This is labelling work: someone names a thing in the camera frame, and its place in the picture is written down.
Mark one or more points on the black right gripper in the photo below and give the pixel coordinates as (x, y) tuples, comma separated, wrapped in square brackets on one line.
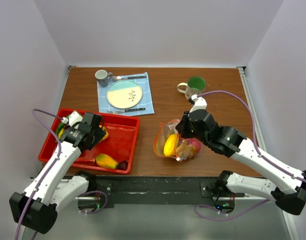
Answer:
[(181, 127)]

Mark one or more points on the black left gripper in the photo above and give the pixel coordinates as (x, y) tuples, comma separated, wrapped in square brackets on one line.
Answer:
[(99, 134)]

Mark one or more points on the yellow bell pepper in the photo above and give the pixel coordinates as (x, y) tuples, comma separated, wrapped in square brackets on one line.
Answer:
[(106, 134)]

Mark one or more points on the red apple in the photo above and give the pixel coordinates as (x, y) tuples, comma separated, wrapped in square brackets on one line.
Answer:
[(197, 144)]

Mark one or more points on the yellow mango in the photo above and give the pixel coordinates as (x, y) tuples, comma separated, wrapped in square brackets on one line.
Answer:
[(171, 145)]

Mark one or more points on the clear zip top bag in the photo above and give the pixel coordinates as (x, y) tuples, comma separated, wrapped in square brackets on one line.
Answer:
[(165, 130)]

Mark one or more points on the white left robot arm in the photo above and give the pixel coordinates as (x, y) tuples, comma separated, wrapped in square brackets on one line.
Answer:
[(37, 207)]

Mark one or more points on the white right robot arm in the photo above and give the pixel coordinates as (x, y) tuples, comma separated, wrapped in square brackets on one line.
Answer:
[(284, 185)]

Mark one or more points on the green chili pepper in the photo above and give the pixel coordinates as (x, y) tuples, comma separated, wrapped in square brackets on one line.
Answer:
[(61, 126)]

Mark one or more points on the red chili pepper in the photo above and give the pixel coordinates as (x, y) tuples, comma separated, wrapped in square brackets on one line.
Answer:
[(85, 161)]

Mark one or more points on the red plastic tray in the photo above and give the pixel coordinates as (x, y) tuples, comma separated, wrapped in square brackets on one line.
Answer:
[(120, 144)]

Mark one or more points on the yellow orange papaya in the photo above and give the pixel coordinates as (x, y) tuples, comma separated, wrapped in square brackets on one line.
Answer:
[(106, 161)]

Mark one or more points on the green floral mug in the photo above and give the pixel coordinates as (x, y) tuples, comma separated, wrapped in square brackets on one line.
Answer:
[(195, 85)]

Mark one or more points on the dark red fig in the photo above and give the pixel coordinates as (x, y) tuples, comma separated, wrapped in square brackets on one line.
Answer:
[(123, 165)]

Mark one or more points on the cream and blue plate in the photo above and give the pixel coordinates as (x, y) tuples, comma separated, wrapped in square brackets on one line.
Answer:
[(124, 94)]

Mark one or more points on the small grey mug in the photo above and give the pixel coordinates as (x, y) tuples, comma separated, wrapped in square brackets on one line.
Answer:
[(103, 77)]

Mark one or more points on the blue checked cloth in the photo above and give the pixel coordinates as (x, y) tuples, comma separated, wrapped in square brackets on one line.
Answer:
[(146, 101)]

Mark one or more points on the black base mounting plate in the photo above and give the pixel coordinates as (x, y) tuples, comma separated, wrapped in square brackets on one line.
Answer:
[(158, 190)]

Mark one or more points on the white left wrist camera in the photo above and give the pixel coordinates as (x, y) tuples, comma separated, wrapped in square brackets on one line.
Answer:
[(72, 119)]

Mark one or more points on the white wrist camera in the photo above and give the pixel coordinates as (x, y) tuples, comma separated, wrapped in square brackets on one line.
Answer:
[(72, 119), (197, 102)]

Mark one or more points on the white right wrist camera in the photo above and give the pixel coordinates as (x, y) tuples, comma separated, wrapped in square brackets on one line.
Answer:
[(197, 102)]

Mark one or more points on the metal fork black handle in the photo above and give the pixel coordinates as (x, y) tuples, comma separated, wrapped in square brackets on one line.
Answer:
[(116, 112)]

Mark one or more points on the metal spoon black handle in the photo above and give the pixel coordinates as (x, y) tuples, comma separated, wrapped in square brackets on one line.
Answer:
[(118, 78)]

